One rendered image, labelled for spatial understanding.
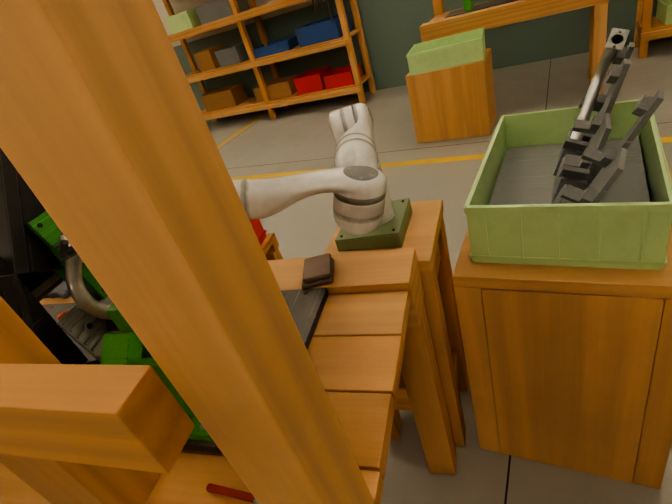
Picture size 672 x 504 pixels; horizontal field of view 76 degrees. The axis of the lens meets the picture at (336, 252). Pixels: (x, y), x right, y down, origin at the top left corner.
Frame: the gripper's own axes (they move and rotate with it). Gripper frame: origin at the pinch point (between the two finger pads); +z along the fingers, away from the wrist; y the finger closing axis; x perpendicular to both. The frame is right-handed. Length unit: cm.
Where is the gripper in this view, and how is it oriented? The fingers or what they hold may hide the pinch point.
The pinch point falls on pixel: (75, 254)
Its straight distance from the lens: 102.3
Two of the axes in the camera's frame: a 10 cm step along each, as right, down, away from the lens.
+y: -5.2, -1.3, -8.4
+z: -8.3, 2.9, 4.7
